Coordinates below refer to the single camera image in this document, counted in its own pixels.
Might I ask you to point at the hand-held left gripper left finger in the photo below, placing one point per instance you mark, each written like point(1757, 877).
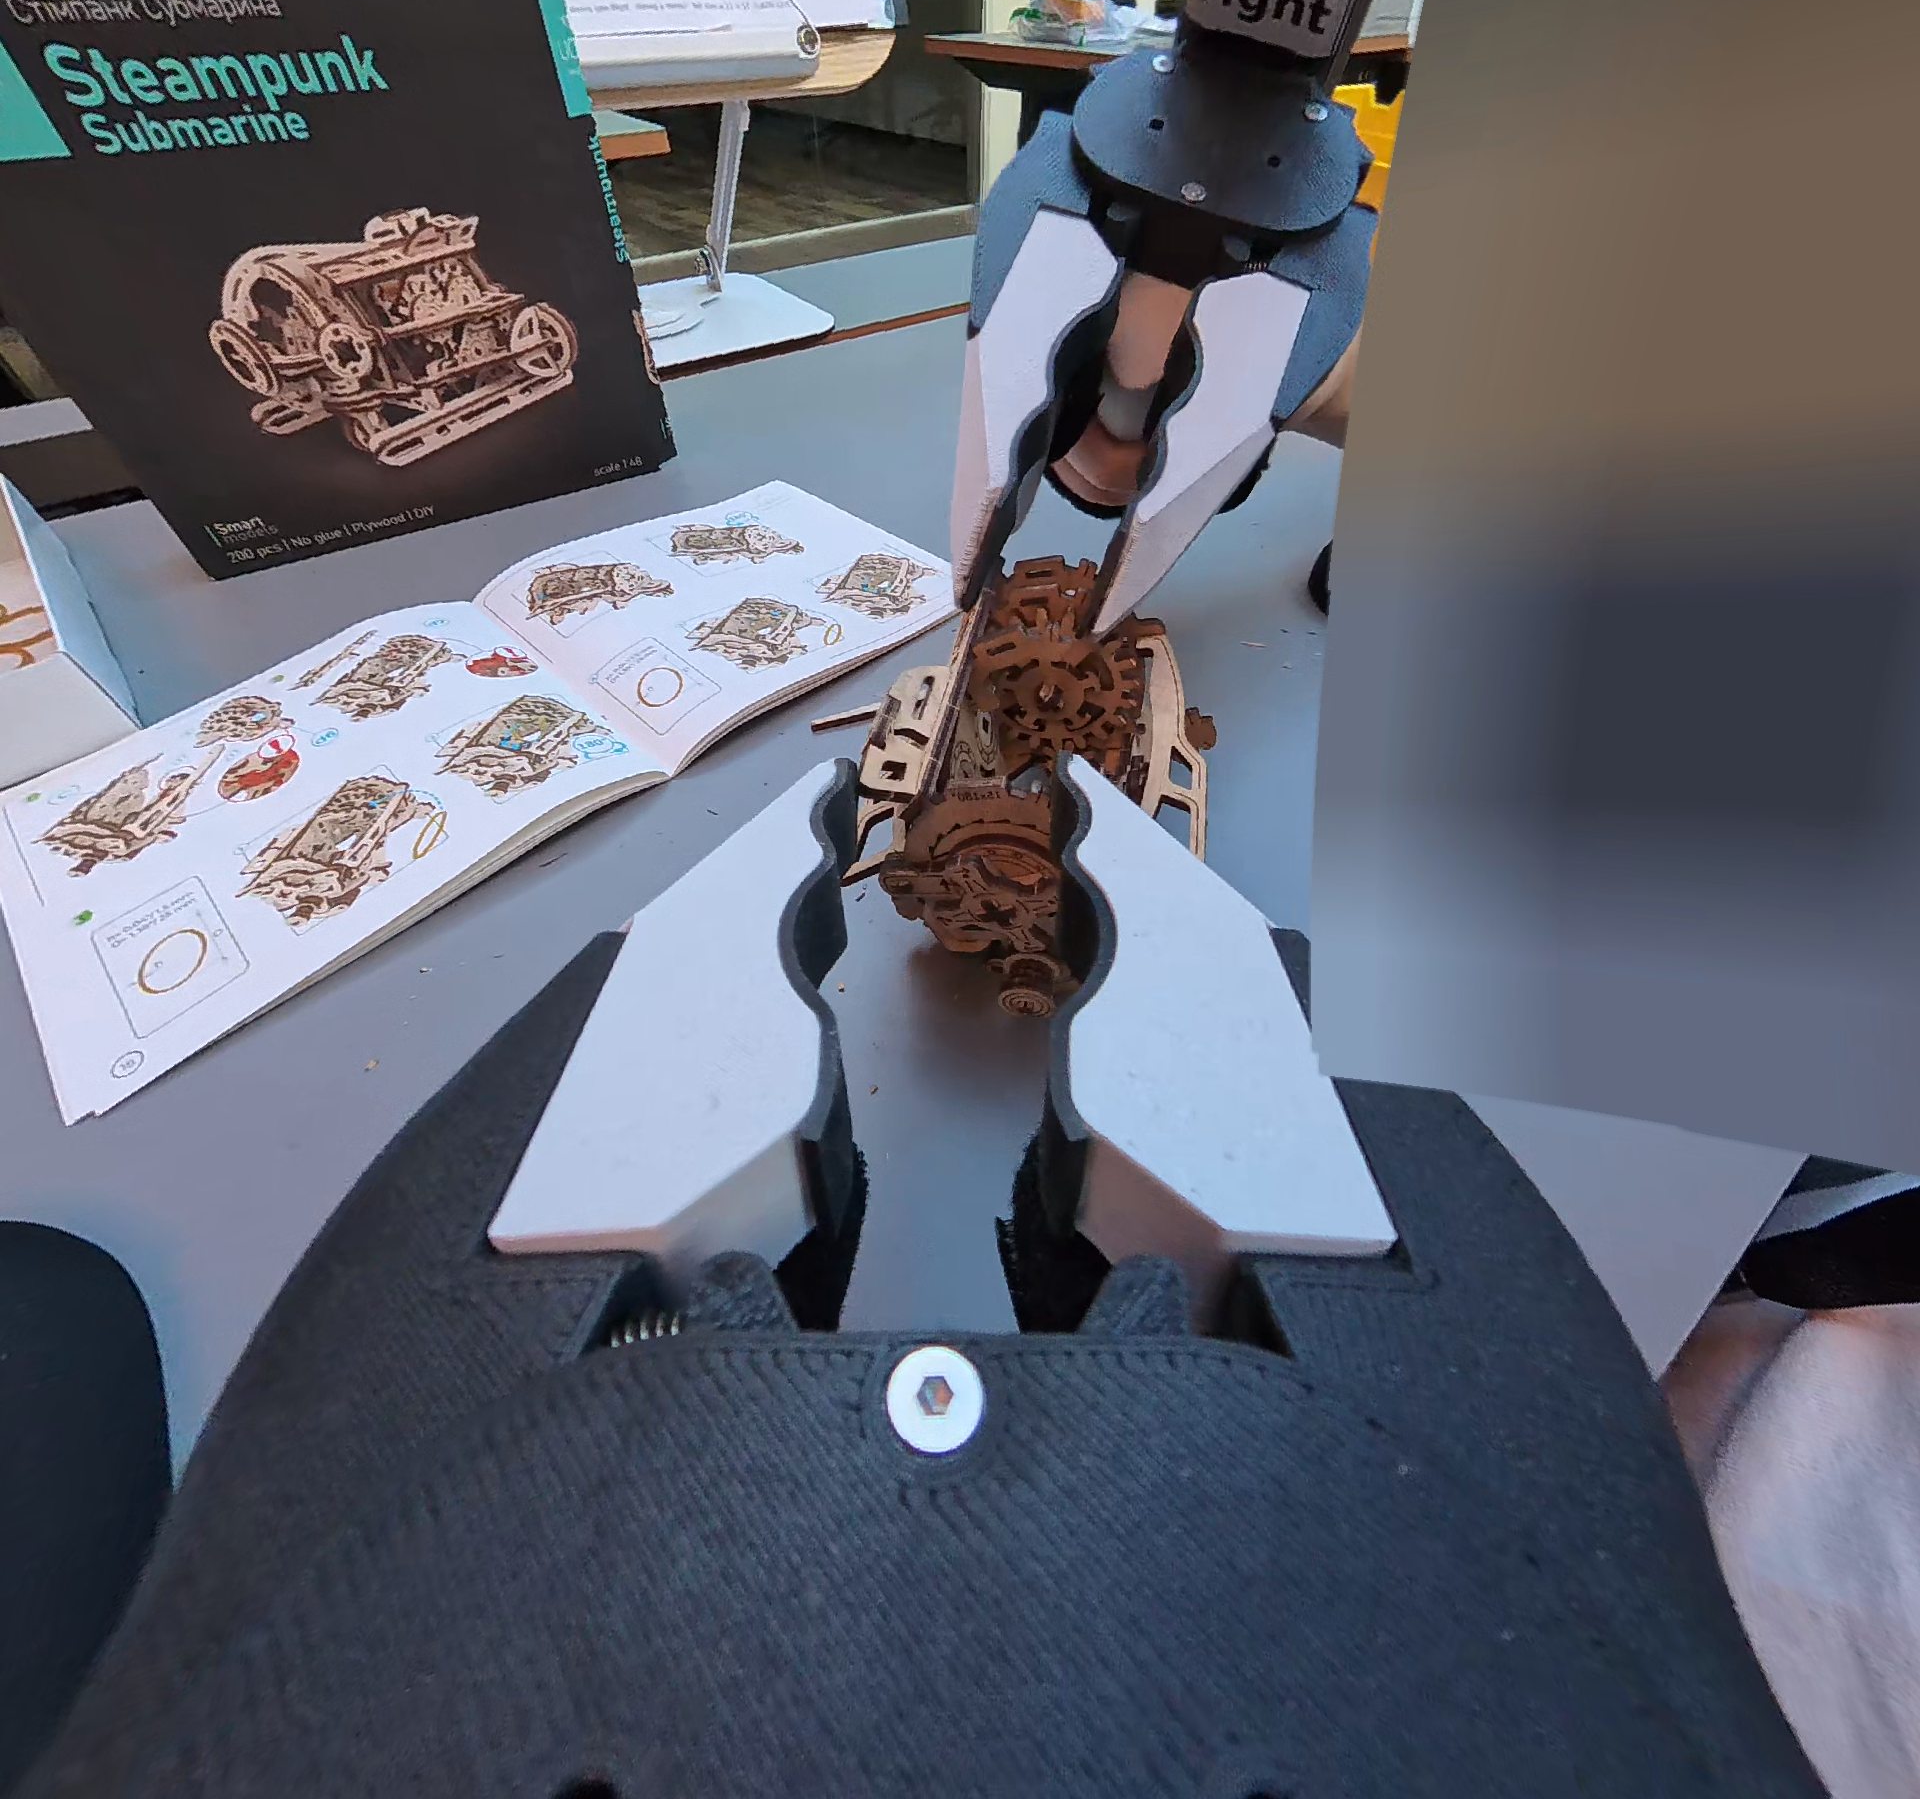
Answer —
point(675, 1079)

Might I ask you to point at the small white cardboard box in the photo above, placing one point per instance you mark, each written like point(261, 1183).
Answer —
point(75, 613)

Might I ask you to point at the clear plastic bag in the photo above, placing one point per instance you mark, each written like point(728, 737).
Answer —
point(1089, 16)

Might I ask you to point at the open instruction booklet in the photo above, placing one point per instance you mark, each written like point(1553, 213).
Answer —
point(374, 779)

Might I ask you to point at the black textured pad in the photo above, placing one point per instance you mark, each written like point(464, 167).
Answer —
point(60, 1379)

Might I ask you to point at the pile of tan rubber bands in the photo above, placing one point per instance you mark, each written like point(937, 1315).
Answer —
point(15, 651)

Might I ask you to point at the wooden background table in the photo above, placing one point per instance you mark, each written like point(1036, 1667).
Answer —
point(1020, 57)

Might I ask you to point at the white document stand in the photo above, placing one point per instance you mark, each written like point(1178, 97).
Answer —
point(734, 313)

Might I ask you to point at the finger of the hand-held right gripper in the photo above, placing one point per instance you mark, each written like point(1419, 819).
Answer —
point(1020, 327)
point(1238, 373)

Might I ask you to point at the person's right hand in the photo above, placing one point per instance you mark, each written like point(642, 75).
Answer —
point(1149, 327)

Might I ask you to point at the wooden submarine model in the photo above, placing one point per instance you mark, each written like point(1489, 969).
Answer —
point(1035, 719)

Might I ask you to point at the black model kit box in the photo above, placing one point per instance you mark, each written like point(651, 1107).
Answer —
point(301, 177)

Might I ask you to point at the yellow container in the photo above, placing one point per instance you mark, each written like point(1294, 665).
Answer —
point(1372, 141)

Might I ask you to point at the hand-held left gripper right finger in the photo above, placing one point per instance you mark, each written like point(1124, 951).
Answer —
point(1214, 1079)

